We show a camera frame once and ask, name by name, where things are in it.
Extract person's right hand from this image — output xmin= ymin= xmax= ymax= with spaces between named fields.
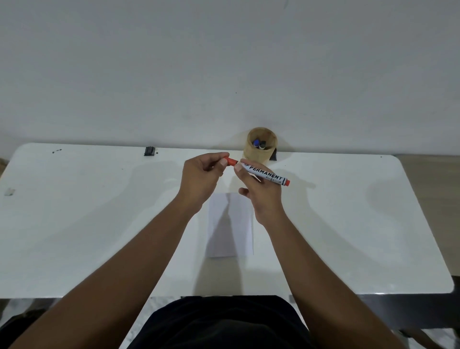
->
xmin=233 ymin=158 xmax=287 ymax=227

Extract person's left hand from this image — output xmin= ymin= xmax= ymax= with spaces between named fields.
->
xmin=178 ymin=152 xmax=230 ymax=213

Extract red marker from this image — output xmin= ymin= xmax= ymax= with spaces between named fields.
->
xmin=235 ymin=161 xmax=291 ymax=187

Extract wooden pen holder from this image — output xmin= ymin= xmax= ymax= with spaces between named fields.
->
xmin=243 ymin=127 xmax=278 ymax=166

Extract white paper sheet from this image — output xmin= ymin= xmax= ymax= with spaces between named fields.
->
xmin=207 ymin=192 xmax=254 ymax=258

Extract person's left forearm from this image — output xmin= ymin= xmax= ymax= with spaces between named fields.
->
xmin=9 ymin=196 xmax=196 ymax=349

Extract person's right forearm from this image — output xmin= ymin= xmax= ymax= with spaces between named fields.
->
xmin=253 ymin=212 xmax=407 ymax=349

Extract black shorts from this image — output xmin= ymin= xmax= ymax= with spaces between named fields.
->
xmin=127 ymin=295 xmax=313 ymax=349

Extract black bag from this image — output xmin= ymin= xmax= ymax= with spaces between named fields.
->
xmin=0 ymin=308 xmax=47 ymax=346

